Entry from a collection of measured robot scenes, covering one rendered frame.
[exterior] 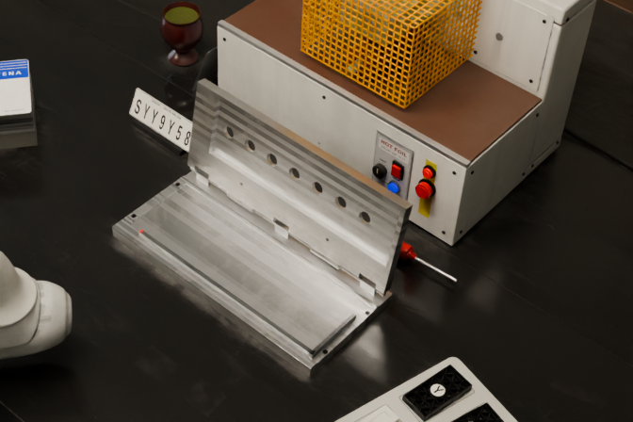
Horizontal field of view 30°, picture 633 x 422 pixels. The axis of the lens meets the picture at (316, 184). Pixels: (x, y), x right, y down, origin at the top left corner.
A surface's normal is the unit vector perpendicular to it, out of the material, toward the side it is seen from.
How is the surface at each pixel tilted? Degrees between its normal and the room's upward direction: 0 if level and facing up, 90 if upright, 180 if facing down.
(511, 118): 0
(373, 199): 80
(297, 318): 0
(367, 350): 0
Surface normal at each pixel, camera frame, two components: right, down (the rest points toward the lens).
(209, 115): -0.62, 0.37
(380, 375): 0.05, -0.72
